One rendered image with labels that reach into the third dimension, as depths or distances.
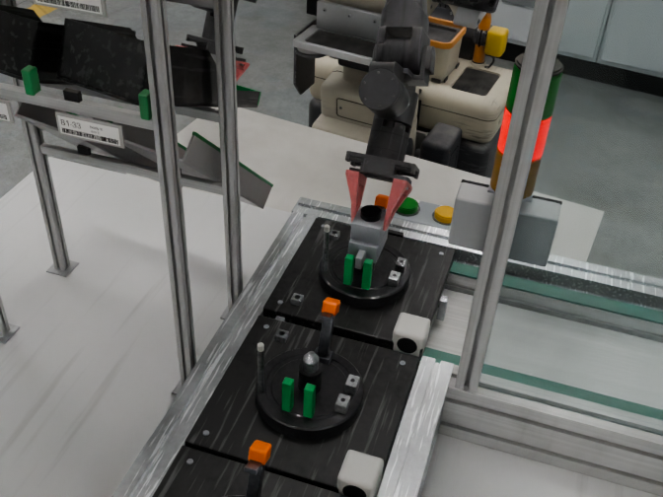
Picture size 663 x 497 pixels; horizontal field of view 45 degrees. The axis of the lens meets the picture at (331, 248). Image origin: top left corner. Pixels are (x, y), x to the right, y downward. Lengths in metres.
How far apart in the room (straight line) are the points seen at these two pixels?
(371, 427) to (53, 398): 0.48
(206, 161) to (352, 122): 0.86
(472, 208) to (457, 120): 1.20
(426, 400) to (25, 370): 0.60
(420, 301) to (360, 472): 0.34
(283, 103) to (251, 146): 1.99
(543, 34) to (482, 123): 1.31
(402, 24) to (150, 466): 0.69
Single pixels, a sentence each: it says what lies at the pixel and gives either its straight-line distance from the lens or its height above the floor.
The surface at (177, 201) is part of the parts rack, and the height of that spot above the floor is 1.20.
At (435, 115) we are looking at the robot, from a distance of 2.15.
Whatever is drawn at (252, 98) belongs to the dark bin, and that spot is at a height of 1.21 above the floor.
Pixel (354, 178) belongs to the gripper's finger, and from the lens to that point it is 1.14.
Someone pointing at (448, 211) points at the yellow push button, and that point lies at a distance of 1.39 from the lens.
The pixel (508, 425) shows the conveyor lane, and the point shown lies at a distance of 1.13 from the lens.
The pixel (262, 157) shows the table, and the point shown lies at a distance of 1.71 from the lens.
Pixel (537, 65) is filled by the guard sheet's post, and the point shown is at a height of 1.43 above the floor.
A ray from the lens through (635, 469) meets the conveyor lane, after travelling 1.17.
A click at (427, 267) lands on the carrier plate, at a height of 0.97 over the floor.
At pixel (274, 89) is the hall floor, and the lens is 3.84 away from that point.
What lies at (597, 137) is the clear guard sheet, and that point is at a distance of 0.86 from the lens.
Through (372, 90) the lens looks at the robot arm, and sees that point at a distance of 1.09.
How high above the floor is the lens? 1.77
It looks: 39 degrees down
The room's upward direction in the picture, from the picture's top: 3 degrees clockwise
